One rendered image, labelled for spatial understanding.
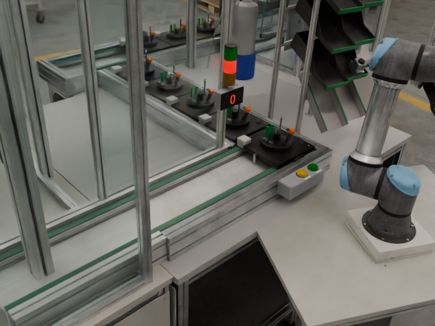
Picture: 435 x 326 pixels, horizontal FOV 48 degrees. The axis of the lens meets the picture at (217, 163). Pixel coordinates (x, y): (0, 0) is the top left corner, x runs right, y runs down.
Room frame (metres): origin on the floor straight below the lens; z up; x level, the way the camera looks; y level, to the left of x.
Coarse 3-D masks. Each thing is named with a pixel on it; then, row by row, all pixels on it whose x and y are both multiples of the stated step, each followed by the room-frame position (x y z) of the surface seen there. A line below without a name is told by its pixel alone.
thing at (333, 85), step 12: (300, 36) 2.14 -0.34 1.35; (300, 48) 2.08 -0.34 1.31; (324, 48) 2.13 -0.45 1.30; (312, 60) 2.01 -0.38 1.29; (324, 60) 2.10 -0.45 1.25; (336, 60) 2.07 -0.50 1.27; (312, 72) 2.00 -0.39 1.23; (324, 72) 2.03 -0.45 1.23; (336, 72) 2.05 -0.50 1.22; (324, 84) 1.93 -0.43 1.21; (336, 84) 1.95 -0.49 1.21
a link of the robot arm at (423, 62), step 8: (432, 48) 1.49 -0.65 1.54; (424, 56) 1.46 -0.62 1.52; (432, 56) 1.46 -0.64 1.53; (424, 64) 1.45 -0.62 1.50; (432, 64) 1.45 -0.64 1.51; (424, 72) 1.45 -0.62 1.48; (432, 72) 1.45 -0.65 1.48; (416, 80) 1.48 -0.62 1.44; (424, 80) 1.46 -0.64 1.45; (432, 80) 1.46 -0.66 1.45
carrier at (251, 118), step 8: (232, 112) 2.01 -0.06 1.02; (240, 112) 2.08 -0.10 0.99; (232, 120) 1.99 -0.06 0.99; (240, 120) 1.98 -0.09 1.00; (248, 120) 2.00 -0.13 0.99; (256, 120) 2.04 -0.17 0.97; (264, 120) 2.04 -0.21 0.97; (232, 128) 1.95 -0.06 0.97; (240, 128) 1.95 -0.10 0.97; (248, 128) 1.96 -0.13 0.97; (256, 128) 1.96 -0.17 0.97; (264, 128) 1.98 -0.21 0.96; (232, 136) 1.88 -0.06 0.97
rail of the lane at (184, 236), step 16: (304, 160) 1.73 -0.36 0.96; (320, 160) 1.78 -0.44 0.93; (272, 176) 1.60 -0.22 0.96; (240, 192) 1.48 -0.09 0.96; (256, 192) 1.49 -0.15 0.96; (272, 192) 1.56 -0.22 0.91; (208, 208) 1.38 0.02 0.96; (224, 208) 1.38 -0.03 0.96; (240, 208) 1.43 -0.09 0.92; (256, 208) 1.50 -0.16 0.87; (176, 224) 1.28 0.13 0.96; (192, 224) 1.28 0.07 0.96; (208, 224) 1.32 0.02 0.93; (224, 224) 1.39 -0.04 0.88; (176, 240) 1.22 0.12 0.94; (192, 240) 1.27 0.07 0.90; (176, 256) 1.22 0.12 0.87
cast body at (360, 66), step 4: (352, 60) 2.14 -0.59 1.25; (356, 60) 2.09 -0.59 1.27; (360, 60) 2.08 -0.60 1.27; (352, 64) 2.10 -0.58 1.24; (356, 64) 2.08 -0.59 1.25; (360, 64) 2.07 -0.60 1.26; (364, 64) 2.08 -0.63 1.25; (352, 68) 2.09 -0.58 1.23; (356, 68) 2.07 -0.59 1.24; (360, 68) 2.07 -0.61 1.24; (352, 72) 2.09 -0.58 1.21; (356, 72) 2.06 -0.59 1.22; (360, 72) 2.07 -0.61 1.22
